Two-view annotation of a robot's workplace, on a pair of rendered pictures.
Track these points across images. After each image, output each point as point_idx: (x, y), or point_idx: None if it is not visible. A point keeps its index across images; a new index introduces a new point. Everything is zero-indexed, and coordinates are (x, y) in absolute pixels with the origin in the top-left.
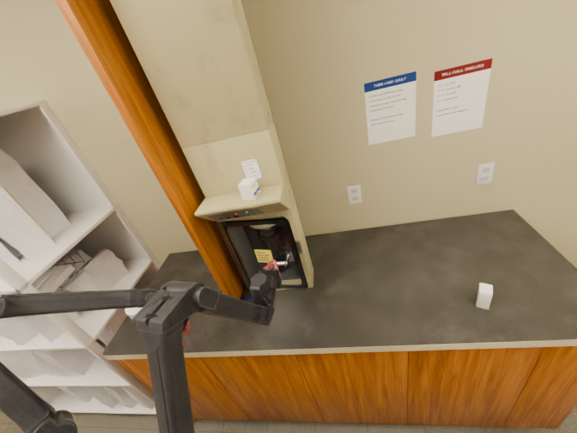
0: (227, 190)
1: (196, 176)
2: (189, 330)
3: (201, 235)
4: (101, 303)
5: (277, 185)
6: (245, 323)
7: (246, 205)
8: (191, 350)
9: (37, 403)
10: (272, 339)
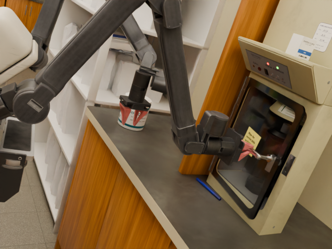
0: (284, 47)
1: (273, 17)
2: (138, 121)
3: (226, 71)
4: (126, 24)
5: (331, 69)
6: (171, 182)
7: (281, 53)
8: (121, 151)
9: (49, 27)
10: (170, 207)
